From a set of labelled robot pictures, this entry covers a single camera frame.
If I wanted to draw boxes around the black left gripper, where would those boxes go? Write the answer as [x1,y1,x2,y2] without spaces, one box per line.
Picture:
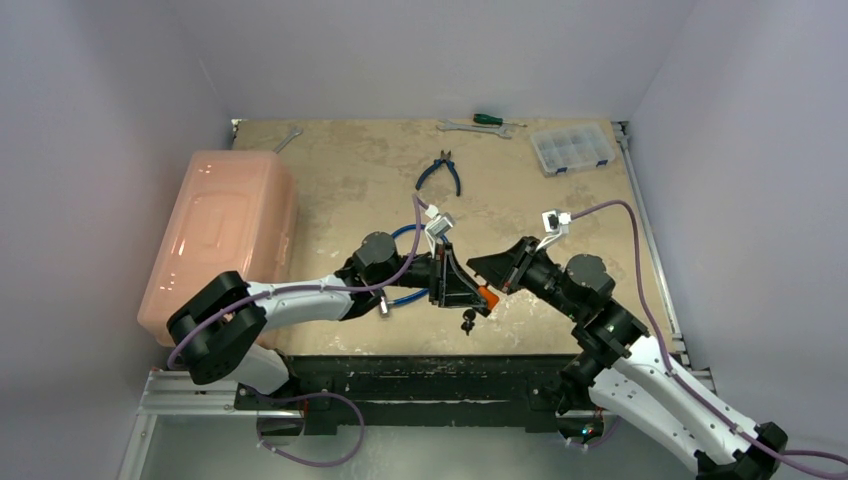
[372,243,487,308]

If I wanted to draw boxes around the black-headed key bunch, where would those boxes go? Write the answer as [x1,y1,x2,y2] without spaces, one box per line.
[460,308,477,336]

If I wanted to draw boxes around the orange black padlock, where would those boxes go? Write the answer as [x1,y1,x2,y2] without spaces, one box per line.
[477,285,500,311]

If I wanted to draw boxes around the blue cable lock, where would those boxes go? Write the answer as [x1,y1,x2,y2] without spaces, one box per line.
[376,224,432,309]

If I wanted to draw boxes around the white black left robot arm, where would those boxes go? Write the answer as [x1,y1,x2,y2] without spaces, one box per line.
[166,232,498,409]

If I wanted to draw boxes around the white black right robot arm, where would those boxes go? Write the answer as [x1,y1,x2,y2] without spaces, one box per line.
[467,237,788,479]

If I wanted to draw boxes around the clear plastic organizer box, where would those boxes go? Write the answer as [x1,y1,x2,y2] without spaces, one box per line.
[530,122,616,177]

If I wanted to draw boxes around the silver wrench near screwdriver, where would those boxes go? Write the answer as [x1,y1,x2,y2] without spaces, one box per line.
[436,119,513,140]

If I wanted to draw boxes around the small silver wrench left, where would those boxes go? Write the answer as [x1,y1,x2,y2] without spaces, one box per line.
[273,126,304,154]

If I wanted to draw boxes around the pink plastic storage box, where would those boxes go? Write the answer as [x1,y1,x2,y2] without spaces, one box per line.
[137,150,298,347]

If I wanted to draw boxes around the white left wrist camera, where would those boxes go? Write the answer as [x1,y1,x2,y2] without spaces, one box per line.
[424,205,456,255]

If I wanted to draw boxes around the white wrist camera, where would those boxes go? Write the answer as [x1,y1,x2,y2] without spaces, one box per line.
[424,205,456,255]
[536,209,572,251]

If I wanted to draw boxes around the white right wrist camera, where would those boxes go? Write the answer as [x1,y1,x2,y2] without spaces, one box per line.
[536,209,572,251]

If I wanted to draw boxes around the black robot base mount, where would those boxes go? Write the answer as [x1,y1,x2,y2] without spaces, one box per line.
[165,354,637,437]

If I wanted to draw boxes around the blue-handled pliers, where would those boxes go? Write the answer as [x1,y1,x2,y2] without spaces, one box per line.
[415,150,462,197]

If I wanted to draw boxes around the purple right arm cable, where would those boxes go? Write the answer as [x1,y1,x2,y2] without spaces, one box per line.
[559,200,848,480]

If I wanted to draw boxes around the green-handled screwdriver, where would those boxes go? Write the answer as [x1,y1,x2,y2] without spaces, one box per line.
[472,113,528,128]

